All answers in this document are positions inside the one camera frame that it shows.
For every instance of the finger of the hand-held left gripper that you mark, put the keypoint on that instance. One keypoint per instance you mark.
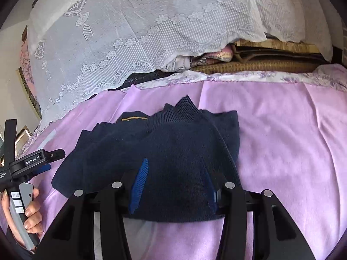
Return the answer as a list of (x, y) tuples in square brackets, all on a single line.
[(55, 154), (44, 168)]

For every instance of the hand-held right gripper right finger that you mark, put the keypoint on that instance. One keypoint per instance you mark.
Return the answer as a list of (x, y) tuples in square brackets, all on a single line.
[(211, 192)]

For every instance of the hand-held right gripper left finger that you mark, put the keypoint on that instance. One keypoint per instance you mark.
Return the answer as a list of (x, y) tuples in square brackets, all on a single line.
[(138, 185)]

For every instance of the navy knit cardigan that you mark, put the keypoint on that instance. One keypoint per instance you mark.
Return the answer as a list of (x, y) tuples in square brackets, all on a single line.
[(162, 140)]

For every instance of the person's left hand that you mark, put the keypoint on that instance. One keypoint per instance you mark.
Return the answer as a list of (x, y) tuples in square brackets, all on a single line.
[(34, 216)]

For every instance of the pink blanket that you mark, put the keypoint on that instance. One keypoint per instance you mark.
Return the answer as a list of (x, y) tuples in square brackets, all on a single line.
[(284, 140)]

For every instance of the pink floral cloth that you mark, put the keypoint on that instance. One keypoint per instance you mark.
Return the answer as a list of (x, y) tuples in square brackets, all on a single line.
[(25, 65)]

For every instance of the dark cloth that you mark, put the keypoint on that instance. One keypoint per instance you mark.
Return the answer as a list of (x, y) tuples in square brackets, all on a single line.
[(143, 80)]

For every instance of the wooden headboard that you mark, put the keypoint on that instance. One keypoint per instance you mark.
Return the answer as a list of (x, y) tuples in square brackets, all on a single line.
[(24, 33)]

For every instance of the lavender floral bed sheet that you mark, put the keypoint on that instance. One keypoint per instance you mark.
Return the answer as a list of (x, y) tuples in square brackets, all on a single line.
[(257, 75)]

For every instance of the white lace cloth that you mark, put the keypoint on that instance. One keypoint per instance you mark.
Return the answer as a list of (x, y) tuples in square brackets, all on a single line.
[(135, 32)]

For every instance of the silver frame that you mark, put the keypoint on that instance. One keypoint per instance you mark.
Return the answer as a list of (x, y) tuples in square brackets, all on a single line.
[(23, 138)]

